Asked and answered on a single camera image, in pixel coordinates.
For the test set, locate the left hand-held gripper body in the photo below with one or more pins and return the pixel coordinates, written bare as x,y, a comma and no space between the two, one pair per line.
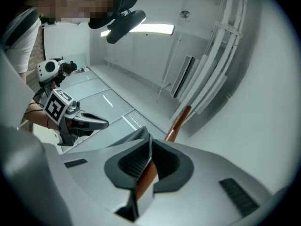
55,105

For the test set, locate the person's left forearm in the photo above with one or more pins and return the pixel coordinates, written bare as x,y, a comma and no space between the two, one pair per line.
37,118

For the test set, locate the bundle of white pipes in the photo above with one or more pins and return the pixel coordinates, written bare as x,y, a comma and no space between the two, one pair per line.
223,55

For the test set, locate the black head camera mount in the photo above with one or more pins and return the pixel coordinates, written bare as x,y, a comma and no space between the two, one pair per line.
124,20

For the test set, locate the round ceiling detector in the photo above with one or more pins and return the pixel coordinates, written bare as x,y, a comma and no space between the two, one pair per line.
185,14

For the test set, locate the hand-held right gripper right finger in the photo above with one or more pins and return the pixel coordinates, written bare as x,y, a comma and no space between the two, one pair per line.
207,171

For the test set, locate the long ceiling light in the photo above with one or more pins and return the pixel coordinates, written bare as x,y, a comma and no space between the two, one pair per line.
155,29

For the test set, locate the white air vent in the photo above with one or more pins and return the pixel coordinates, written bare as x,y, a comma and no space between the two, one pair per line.
182,76

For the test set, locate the person's white shirt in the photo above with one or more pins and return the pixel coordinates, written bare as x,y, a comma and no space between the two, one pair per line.
23,43

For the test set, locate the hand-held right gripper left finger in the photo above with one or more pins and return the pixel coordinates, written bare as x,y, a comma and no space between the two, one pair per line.
94,173

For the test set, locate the white round device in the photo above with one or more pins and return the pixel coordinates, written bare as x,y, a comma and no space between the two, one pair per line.
48,69

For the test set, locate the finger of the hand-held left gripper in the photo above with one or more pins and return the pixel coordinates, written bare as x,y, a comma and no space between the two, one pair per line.
96,121
84,132

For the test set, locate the thin white conduit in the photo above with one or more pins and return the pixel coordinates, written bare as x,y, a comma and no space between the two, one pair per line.
173,55

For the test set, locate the short ceiling light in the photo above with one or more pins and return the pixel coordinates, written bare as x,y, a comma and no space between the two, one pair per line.
105,33

